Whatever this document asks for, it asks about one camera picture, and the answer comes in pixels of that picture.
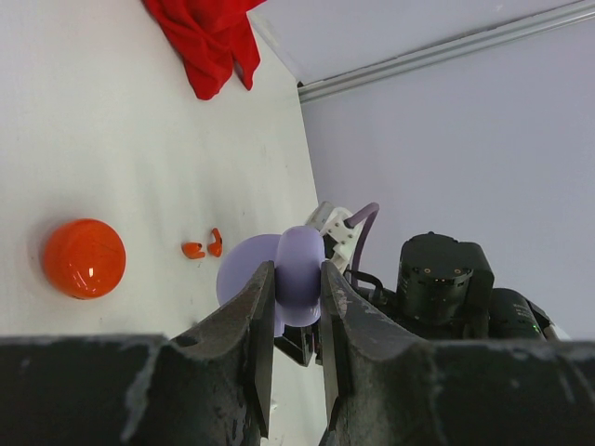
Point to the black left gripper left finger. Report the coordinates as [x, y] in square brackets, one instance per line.
[210, 385]

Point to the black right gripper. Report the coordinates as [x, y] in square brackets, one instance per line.
[444, 290]

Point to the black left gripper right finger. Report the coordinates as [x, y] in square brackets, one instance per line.
[386, 386]

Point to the lilac earbud charging case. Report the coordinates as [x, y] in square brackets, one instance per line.
[298, 255]

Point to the orange earbud charging case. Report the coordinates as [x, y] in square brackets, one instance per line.
[84, 259]

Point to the orange earbud right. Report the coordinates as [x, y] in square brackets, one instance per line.
[215, 248]

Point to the orange earbud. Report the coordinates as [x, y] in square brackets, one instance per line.
[193, 250]
[215, 248]

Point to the orange earbud left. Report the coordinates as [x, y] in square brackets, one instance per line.
[193, 250]

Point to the red crumpled cloth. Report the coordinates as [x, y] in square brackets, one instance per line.
[213, 38]

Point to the right aluminium frame post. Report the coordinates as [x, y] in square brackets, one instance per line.
[466, 44]

